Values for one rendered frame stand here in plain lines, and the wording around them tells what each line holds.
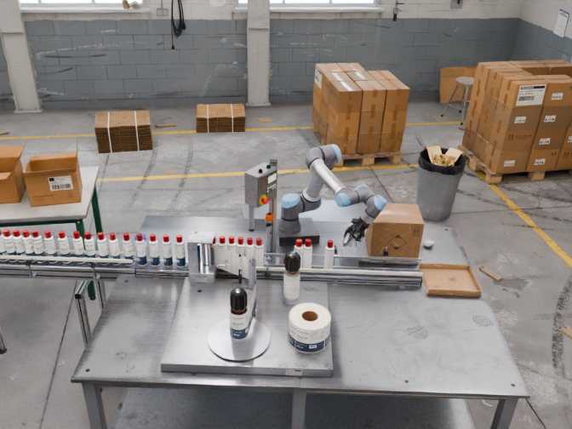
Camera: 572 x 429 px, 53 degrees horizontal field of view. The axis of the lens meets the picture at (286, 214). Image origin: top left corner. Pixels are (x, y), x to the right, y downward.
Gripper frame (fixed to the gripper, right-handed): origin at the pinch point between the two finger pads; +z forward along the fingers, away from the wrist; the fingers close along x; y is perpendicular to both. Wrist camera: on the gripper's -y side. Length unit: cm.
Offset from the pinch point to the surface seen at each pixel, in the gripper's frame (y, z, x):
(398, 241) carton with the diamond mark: -16.0, -10.8, 32.9
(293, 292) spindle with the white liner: 32.8, 23.1, -19.5
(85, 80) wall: -499, 216, -244
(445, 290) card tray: 14, -11, 60
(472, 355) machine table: 61, -10, 65
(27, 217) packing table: -64, 130, -169
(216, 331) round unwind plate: 57, 48, -48
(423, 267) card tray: -12, -5, 55
